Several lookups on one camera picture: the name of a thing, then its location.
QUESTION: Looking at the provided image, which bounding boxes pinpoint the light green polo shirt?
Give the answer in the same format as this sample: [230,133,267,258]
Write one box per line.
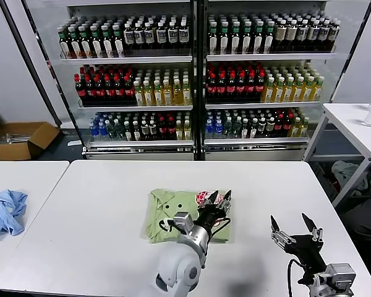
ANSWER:
[145,188,233,245]

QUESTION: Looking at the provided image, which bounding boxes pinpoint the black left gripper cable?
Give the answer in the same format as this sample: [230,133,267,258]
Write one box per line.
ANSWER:
[212,217,232,236]

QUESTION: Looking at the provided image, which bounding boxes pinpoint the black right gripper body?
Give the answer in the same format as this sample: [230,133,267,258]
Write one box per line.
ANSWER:
[285,234,327,275]

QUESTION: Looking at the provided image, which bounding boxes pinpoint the white side table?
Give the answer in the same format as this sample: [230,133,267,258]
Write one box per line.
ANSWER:
[302,103,371,208]

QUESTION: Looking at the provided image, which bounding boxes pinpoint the white-cap blue-label dark bottle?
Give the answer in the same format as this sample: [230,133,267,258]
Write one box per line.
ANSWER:
[318,20,330,52]
[156,22,167,49]
[167,22,179,49]
[307,20,318,52]
[178,22,189,49]
[329,20,341,52]
[296,20,307,52]
[134,23,145,50]
[124,24,135,50]
[143,23,155,50]

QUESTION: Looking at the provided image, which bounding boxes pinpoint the black left camera cable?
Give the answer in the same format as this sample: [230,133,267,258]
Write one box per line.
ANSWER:
[158,218,176,233]

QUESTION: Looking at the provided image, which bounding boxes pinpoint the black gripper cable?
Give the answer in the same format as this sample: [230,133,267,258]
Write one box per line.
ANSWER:
[287,258,310,297]
[212,217,232,236]

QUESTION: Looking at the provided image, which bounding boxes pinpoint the grey crumpled cloth pile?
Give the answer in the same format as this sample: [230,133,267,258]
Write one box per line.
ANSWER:
[331,160,369,199]

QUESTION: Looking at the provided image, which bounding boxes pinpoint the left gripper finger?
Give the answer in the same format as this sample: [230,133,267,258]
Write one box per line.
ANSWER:
[203,190,220,208]
[220,189,232,213]

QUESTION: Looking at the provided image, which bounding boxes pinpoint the green-cap dark tea bottle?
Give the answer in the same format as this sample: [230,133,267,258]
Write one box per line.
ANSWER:
[241,22,252,55]
[219,22,229,55]
[263,22,275,54]
[68,26,81,59]
[208,22,220,55]
[91,25,103,59]
[79,25,92,59]
[252,22,263,55]
[113,24,125,58]
[58,27,70,59]
[230,22,241,55]
[101,25,114,59]

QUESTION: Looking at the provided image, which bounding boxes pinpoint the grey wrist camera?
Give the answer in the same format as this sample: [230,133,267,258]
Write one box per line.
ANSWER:
[323,262,357,291]
[172,212,195,233]

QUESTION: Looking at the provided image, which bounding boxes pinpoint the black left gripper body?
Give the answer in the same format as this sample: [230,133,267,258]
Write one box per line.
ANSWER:
[197,204,228,233]

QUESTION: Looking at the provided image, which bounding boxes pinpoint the black-framed glass cabinet door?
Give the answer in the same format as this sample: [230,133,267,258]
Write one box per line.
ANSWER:
[0,0,83,146]
[327,0,371,105]

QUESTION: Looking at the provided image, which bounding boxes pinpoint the dark clothed person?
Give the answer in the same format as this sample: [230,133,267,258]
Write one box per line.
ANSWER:
[343,196,371,251]

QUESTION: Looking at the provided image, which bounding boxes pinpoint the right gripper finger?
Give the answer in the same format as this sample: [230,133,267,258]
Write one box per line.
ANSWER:
[302,212,324,243]
[270,215,292,246]

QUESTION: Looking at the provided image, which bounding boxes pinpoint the crumpled light blue garment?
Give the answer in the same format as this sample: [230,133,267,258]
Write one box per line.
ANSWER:
[0,189,29,238]

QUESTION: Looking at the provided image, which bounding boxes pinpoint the white-cap tan-label dark bottle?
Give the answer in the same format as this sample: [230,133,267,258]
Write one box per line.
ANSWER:
[285,20,297,52]
[274,20,286,52]

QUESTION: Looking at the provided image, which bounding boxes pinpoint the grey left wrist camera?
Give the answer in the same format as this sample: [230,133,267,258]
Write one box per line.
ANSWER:
[172,212,195,233]

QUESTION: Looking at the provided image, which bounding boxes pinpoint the silver metal parts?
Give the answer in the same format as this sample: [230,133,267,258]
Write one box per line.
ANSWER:
[4,132,30,145]

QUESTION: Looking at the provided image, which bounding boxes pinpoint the open cardboard box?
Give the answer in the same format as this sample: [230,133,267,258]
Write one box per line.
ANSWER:
[0,121,61,161]

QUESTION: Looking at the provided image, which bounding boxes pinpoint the yellow juice bottle green cap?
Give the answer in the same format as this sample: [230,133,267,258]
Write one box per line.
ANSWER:
[302,76,315,102]
[283,77,295,103]
[312,76,325,101]
[262,77,275,103]
[273,77,285,103]
[292,77,305,103]

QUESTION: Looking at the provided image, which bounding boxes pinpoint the yellow tea bottle white label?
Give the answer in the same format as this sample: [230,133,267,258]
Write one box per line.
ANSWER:
[182,79,192,106]
[133,80,144,106]
[163,79,173,106]
[143,80,153,106]
[153,79,163,106]
[172,79,182,106]

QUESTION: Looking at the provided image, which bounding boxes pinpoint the white beverage display cabinet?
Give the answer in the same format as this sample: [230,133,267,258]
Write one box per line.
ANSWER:
[199,0,339,161]
[66,0,202,161]

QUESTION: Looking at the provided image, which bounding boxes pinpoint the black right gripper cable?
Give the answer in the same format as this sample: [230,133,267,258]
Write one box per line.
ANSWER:
[287,258,310,297]

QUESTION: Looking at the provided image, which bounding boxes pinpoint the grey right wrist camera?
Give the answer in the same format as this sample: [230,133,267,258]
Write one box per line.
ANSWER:
[323,262,357,291]

